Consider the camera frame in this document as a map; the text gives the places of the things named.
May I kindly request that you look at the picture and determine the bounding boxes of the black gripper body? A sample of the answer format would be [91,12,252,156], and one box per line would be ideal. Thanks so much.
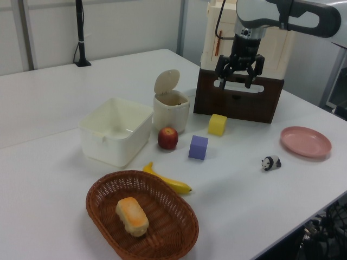
[229,34,263,70]

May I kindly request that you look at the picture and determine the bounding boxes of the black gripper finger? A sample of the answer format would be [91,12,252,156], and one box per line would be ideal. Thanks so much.
[215,55,234,90]
[243,54,266,89]

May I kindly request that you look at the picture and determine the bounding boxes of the cream trash can lid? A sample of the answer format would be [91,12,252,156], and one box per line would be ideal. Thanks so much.
[153,69,181,94]

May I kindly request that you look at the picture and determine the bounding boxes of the cream mini trash can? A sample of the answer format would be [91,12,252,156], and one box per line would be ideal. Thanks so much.
[153,69,190,135]

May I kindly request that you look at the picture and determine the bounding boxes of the brown and cream cabinet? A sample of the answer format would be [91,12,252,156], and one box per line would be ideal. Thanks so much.
[200,0,296,81]

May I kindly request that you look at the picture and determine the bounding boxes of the orange box latch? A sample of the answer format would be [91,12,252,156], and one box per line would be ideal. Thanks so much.
[214,29,222,57]

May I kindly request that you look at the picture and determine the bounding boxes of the dark brown drawer box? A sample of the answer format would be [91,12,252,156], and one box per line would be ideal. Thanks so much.
[193,67,285,125]

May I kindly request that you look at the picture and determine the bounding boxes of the yellow foam cube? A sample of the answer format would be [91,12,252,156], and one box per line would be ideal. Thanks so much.
[208,113,228,136]

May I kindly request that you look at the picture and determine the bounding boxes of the purple foam cube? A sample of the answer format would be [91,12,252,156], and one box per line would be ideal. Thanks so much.
[188,135,209,160]

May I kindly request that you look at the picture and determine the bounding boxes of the pink plastic plate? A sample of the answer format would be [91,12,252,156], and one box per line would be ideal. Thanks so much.
[280,126,332,158]

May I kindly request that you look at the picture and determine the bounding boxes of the red apple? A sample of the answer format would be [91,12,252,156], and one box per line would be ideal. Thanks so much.
[157,126,179,150]

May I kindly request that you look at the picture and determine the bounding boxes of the small panda figurine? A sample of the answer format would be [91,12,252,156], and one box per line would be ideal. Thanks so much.
[261,155,282,172]

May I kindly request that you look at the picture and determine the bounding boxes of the yellow banana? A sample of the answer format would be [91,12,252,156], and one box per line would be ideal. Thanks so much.
[142,161,193,195]

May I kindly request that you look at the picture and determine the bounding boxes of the white plastic storage bin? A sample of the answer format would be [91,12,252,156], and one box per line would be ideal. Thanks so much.
[78,97,155,168]

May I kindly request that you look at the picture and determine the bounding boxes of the toasted bread loaf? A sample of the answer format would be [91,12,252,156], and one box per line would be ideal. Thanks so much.
[115,197,150,238]

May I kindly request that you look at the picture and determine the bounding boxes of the brown wicker basket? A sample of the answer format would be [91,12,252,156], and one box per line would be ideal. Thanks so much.
[86,170,200,260]

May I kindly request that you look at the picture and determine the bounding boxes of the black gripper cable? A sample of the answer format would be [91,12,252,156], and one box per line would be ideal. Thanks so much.
[215,0,236,41]

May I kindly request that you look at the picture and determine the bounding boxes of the black cable bundle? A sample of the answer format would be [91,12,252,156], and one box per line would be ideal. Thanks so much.
[298,200,347,260]

